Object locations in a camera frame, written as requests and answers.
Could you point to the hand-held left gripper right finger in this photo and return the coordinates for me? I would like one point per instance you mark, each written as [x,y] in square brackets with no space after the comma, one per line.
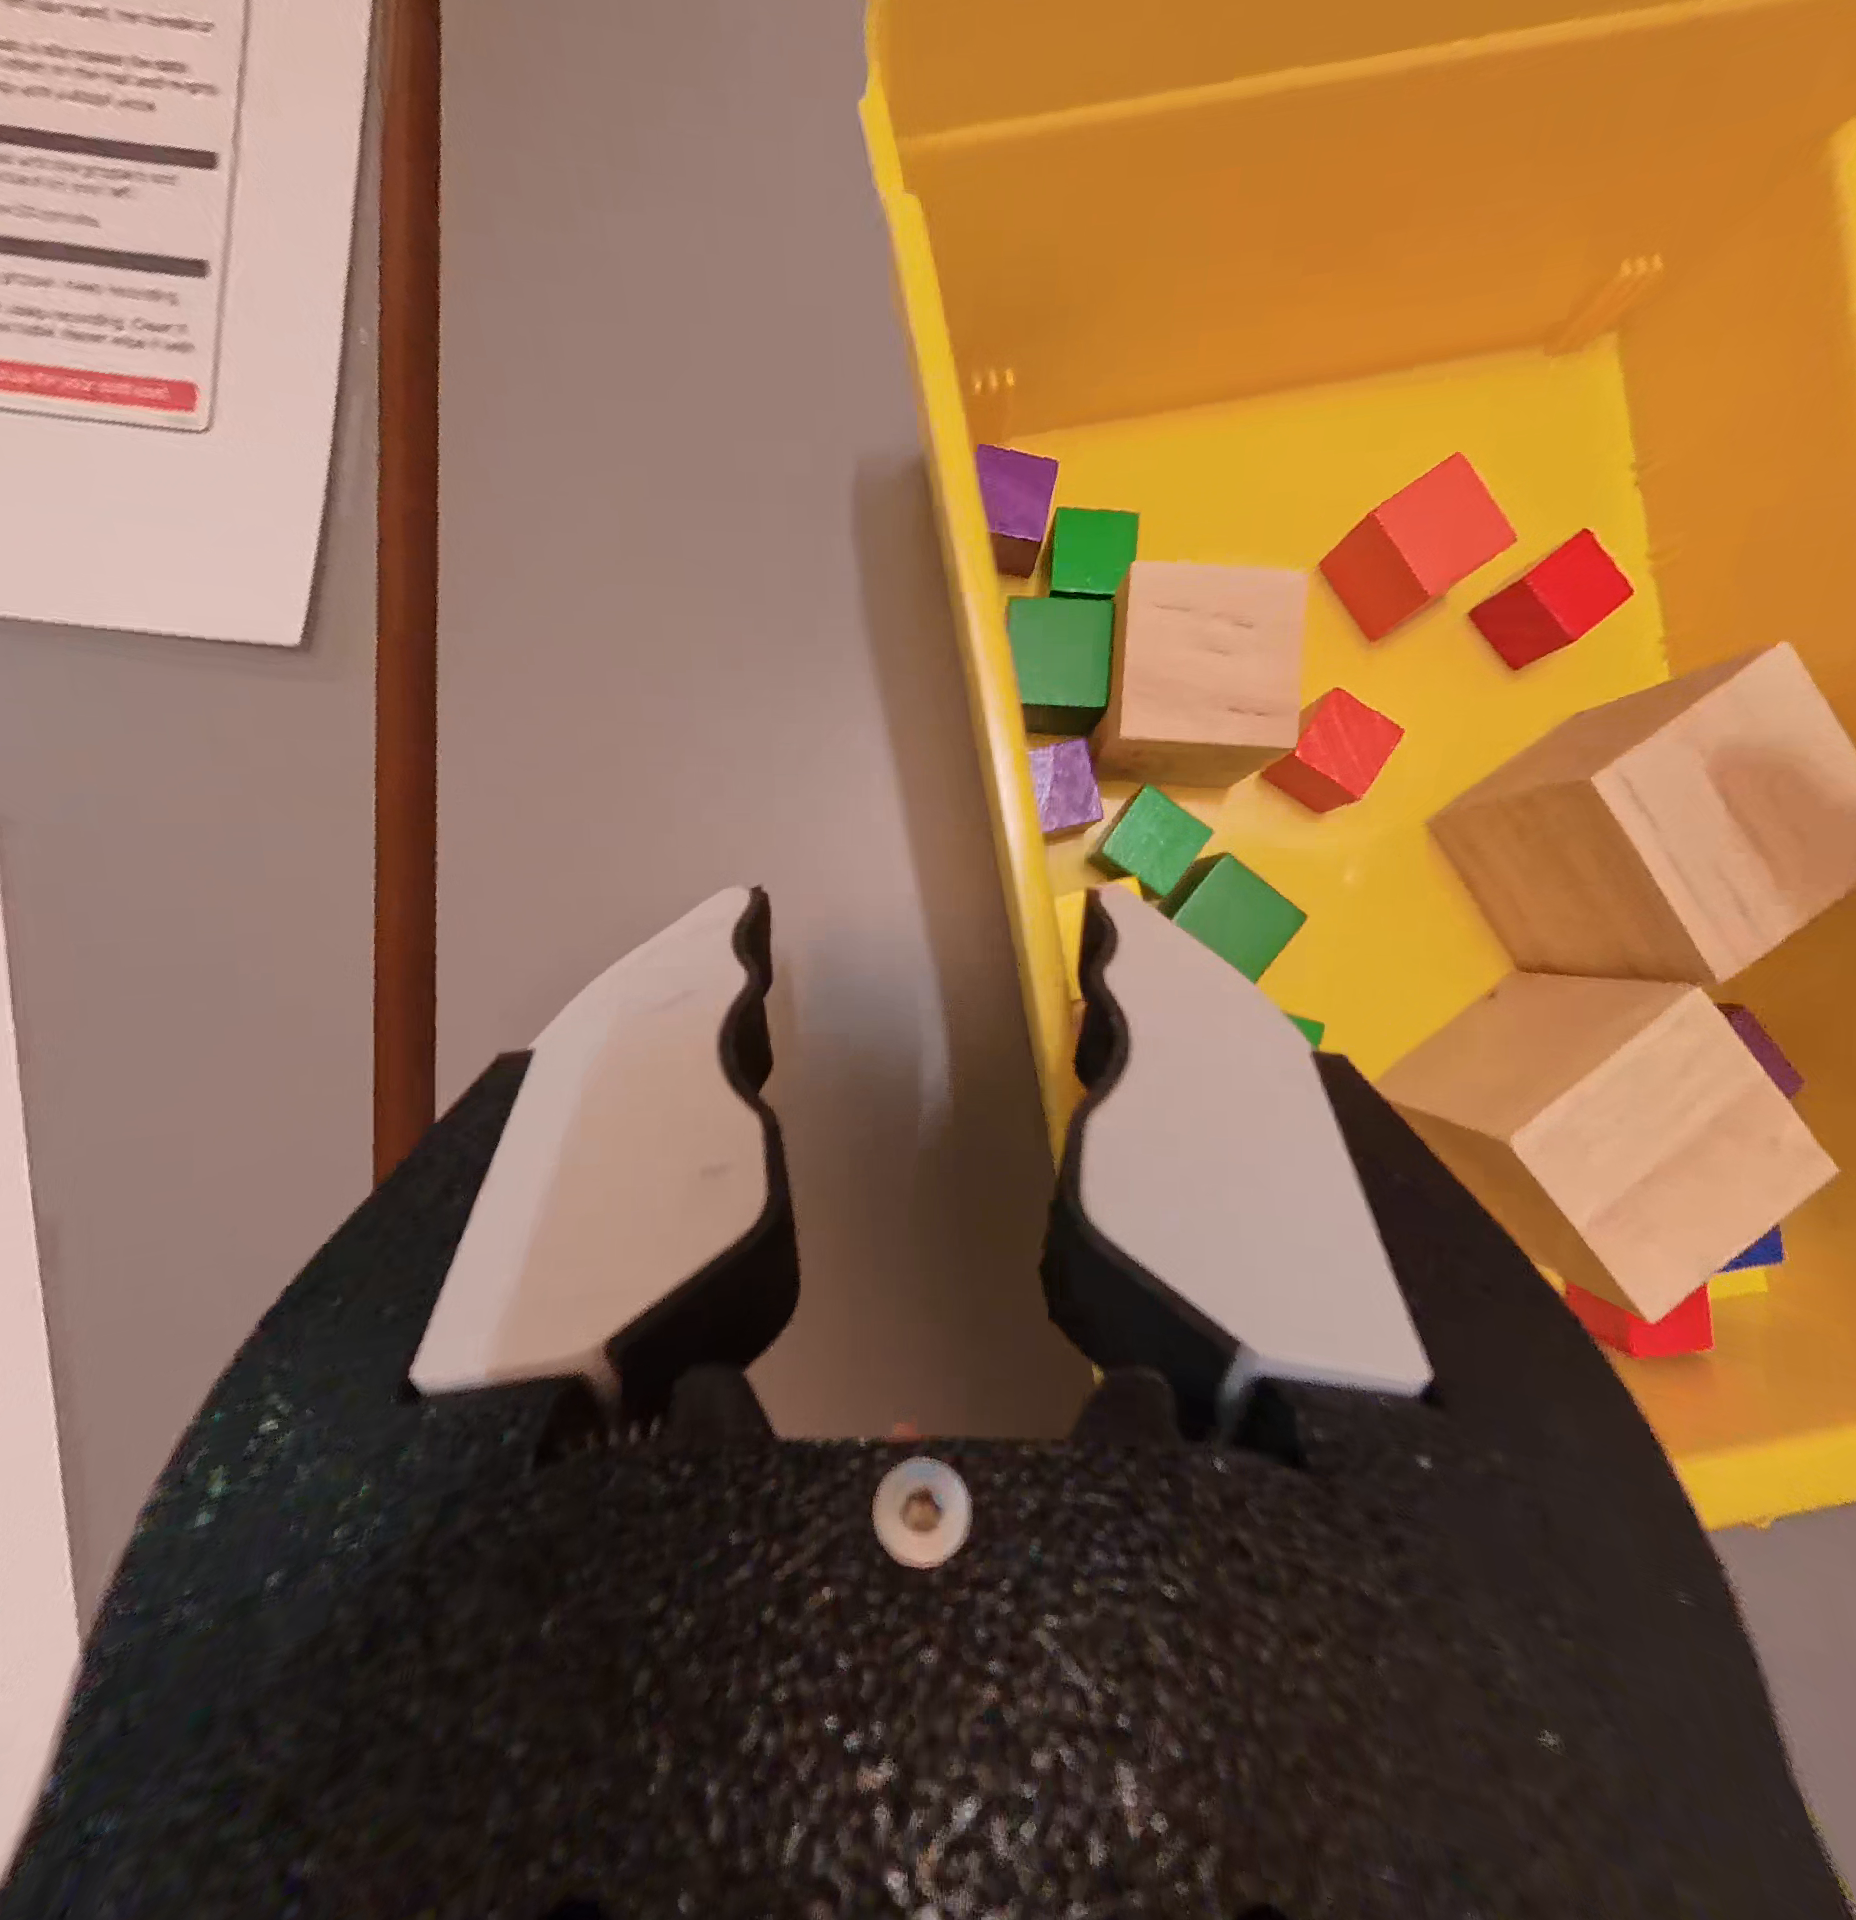
[1243,1181]

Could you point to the white printed paper sheet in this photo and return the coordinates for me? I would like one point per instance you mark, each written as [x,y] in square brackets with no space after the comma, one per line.
[16,1198]

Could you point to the pile of small coloured cubes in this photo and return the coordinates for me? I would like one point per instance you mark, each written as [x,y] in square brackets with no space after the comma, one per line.
[1419,544]

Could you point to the yellow plastic box with dividers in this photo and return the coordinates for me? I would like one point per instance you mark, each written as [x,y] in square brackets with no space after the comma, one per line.
[1320,226]

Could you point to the printed paper sheet red bar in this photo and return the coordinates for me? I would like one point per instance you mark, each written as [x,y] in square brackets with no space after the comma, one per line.
[266,499]

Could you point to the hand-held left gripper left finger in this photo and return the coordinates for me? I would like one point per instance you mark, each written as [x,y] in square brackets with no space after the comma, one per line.
[599,1198]

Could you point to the pile of plain wooden cubes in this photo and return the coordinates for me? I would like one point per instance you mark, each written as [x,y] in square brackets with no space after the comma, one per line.
[1620,1136]

